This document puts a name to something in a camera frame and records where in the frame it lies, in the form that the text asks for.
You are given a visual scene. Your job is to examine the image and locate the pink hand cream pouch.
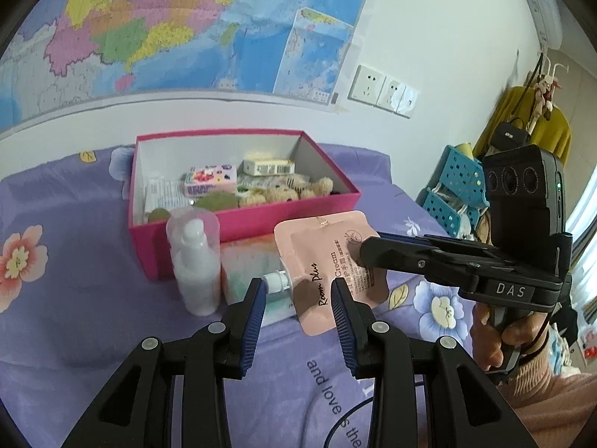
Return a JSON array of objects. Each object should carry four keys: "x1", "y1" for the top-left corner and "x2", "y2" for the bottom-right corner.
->
[{"x1": 274, "y1": 211, "x2": 390, "y2": 337}]

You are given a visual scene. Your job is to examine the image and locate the beige teddy bear plush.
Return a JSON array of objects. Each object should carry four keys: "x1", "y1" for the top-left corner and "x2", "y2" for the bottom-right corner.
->
[{"x1": 237, "y1": 174, "x2": 334, "y2": 207}]

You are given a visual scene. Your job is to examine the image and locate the green frog plush toy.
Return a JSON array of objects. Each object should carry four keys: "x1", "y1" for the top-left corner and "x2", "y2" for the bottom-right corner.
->
[{"x1": 144, "y1": 192, "x2": 239, "y2": 224}]

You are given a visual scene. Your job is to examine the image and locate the pink floral small tissue pack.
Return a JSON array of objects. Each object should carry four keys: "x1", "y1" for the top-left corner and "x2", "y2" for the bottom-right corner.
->
[{"x1": 183, "y1": 164, "x2": 237, "y2": 198}]

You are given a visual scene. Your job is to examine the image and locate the clear plastic packet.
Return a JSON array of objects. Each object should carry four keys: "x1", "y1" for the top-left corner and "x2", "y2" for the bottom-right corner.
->
[{"x1": 144, "y1": 177, "x2": 192, "y2": 214}]

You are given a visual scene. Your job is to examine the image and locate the pink sleeved right forearm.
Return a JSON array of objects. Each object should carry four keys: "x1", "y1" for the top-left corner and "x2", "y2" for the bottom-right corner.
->
[{"x1": 499, "y1": 339, "x2": 596, "y2": 447}]

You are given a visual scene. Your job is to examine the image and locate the right hand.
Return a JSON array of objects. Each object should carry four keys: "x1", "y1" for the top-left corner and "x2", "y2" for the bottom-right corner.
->
[{"x1": 471, "y1": 302, "x2": 548, "y2": 371}]

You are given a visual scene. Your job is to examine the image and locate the teal perforated storage rack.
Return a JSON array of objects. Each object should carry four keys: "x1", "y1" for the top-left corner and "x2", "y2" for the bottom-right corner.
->
[{"x1": 416, "y1": 146, "x2": 489, "y2": 239}]

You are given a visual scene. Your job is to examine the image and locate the purple floral tablecloth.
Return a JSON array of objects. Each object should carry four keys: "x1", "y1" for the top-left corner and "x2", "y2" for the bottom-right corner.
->
[{"x1": 0, "y1": 141, "x2": 496, "y2": 448}]

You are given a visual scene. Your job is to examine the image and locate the black handbag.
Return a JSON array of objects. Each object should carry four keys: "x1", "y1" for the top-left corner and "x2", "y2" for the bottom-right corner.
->
[{"x1": 490, "y1": 118, "x2": 530, "y2": 152}]

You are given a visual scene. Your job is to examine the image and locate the mustard yellow hanging coat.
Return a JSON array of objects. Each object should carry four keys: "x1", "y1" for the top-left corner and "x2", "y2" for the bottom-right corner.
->
[{"x1": 471, "y1": 84, "x2": 573, "y2": 167}]

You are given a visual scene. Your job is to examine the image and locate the white pump lotion bottle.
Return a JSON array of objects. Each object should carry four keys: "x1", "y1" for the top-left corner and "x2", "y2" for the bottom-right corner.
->
[{"x1": 166, "y1": 206, "x2": 222, "y2": 317}]

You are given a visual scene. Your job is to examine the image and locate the white coat rack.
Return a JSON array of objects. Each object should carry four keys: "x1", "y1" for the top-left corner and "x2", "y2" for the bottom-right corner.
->
[{"x1": 525, "y1": 52, "x2": 570, "y2": 136}]

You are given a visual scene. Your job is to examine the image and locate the pink cardboard box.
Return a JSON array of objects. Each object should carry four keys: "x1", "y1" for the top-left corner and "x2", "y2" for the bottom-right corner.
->
[{"x1": 128, "y1": 128, "x2": 360, "y2": 280}]

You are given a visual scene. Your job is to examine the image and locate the white air conditioner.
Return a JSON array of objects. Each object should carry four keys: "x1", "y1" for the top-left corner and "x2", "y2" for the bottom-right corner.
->
[{"x1": 526, "y1": 0, "x2": 564, "y2": 51}]

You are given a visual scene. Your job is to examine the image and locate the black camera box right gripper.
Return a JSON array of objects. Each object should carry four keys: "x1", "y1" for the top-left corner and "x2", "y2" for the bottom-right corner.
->
[{"x1": 482, "y1": 144, "x2": 572, "y2": 269}]

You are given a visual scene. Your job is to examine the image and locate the black cable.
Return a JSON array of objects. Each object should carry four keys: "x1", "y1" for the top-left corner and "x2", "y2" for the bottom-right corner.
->
[{"x1": 321, "y1": 374, "x2": 428, "y2": 448}]

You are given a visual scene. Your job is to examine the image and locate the white wall switch plate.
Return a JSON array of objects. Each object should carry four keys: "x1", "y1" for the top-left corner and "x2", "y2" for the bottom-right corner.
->
[{"x1": 375, "y1": 76, "x2": 420, "y2": 118}]

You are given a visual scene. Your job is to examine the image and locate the white wall socket plate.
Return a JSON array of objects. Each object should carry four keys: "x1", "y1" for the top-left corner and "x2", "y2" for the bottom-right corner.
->
[{"x1": 348, "y1": 64, "x2": 387, "y2": 106}]

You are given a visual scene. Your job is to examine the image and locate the colourful wall map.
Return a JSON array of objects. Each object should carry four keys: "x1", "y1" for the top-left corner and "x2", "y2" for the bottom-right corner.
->
[{"x1": 1, "y1": 0, "x2": 366, "y2": 131}]

